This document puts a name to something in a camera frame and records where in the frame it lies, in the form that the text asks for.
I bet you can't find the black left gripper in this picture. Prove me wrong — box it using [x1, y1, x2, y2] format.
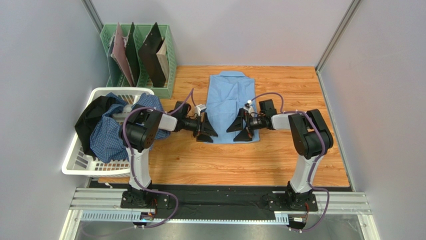
[182, 112, 218, 143]

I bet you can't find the light blue long sleeve shirt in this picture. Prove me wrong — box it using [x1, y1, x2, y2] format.
[206, 71, 256, 144]

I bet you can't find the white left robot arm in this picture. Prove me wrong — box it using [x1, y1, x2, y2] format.
[119, 101, 218, 209]

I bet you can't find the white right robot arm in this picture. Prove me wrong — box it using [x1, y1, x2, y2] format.
[226, 99, 334, 210]

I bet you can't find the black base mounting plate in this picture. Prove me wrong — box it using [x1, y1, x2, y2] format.
[120, 184, 319, 221]

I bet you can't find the beige board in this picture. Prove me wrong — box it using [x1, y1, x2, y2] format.
[156, 39, 170, 82]

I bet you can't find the black board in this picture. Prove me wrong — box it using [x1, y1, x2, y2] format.
[138, 22, 166, 88]

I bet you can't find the blue checkered shirt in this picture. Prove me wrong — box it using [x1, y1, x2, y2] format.
[89, 92, 171, 163]

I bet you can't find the green plastic file rack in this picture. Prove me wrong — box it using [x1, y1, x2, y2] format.
[100, 23, 177, 99]

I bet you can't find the dark green board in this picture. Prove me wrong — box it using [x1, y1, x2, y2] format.
[125, 22, 140, 87]

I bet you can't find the black garment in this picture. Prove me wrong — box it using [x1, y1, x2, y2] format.
[74, 96, 116, 157]

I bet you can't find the pink board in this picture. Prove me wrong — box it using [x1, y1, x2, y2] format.
[111, 22, 135, 87]

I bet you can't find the left corner aluminium profile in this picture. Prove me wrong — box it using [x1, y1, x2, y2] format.
[81, 0, 104, 34]

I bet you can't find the corner aluminium profile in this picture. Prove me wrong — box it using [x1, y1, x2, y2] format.
[315, 0, 363, 72]
[81, 0, 104, 34]

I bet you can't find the right corner aluminium profile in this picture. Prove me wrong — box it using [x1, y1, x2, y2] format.
[315, 0, 363, 72]

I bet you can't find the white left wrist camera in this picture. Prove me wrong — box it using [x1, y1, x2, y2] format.
[194, 104, 207, 117]

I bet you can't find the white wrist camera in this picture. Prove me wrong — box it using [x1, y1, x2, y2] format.
[194, 104, 207, 117]
[243, 100, 255, 115]

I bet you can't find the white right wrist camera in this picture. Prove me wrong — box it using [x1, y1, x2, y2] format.
[243, 100, 255, 115]

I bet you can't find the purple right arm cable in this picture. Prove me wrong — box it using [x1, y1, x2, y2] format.
[247, 92, 330, 233]

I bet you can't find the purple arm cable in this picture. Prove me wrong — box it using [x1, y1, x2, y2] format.
[121, 88, 195, 229]
[247, 92, 330, 233]

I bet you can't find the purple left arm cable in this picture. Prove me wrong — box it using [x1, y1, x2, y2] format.
[121, 88, 195, 229]

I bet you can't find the aluminium frame rail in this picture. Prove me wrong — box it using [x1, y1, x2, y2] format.
[60, 184, 380, 240]

